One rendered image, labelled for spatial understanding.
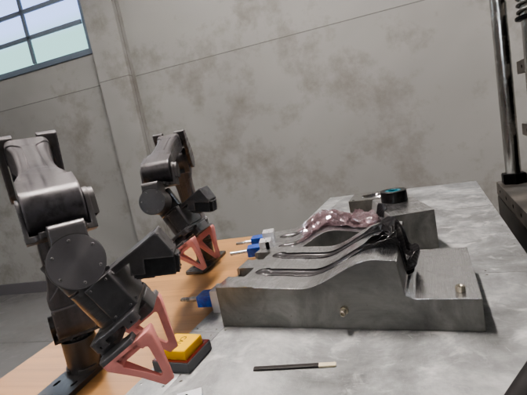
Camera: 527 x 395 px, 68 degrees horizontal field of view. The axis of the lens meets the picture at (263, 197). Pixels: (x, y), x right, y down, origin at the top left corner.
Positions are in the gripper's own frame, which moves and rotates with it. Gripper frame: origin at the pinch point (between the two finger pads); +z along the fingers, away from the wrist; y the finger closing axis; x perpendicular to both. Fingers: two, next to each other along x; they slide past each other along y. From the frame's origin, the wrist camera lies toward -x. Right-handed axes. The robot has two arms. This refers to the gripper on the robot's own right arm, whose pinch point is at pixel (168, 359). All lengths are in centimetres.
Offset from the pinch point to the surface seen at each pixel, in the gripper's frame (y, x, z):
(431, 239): 46, -53, 40
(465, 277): 14, -43, 31
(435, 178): 226, -142, 113
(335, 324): 18.3, -19.0, 23.2
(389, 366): 3.4, -21.6, 25.7
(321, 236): 53, -31, 22
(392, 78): 235, -164, 34
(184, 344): 19.9, 4.5, 7.2
